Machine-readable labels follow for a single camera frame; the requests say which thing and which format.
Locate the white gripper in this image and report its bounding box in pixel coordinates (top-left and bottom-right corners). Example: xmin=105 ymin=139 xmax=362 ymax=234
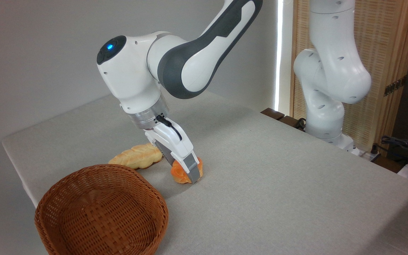
xmin=144 ymin=120 xmax=204 ymax=184

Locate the round orange bread roll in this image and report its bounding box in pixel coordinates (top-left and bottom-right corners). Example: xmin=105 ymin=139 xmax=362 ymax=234
xmin=170 ymin=157 xmax=204 ymax=184

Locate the long pale bread loaf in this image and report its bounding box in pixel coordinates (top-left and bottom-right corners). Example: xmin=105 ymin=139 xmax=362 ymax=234
xmin=108 ymin=143 xmax=163 ymax=170

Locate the brown wicker basket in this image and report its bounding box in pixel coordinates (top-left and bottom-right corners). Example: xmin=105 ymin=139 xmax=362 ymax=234
xmin=34 ymin=164 xmax=169 ymax=255

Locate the dark brown wooden block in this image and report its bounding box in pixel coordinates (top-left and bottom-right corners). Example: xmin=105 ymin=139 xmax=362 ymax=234
xmin=261 ymin=108 xmax=285 ymax=121
xmin=278 ymin=115 xmax=306 ymax=132

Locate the white power strip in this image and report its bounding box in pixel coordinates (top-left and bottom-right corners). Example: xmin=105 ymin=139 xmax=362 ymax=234
xmin=352 ymin=147 xmax=381 ymax=162

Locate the black screen hinge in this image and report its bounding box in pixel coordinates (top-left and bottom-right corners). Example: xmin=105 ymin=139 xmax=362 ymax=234
xmin=384 ymin=75 xmax=407 ymax=97

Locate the wooden rattan folding screen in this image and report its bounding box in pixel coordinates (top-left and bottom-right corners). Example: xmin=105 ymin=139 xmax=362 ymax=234
xmin=290 ymin=0 xmax=408 ymax=157

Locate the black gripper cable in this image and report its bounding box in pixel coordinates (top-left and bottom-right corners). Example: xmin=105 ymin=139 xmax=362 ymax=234
xmin=156 ymin=115 xmax=183 ymax=141

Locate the bundle of black cables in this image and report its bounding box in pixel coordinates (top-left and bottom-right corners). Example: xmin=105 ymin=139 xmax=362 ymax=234
xmin=371 ymin=135 xmax=408 ymax=167

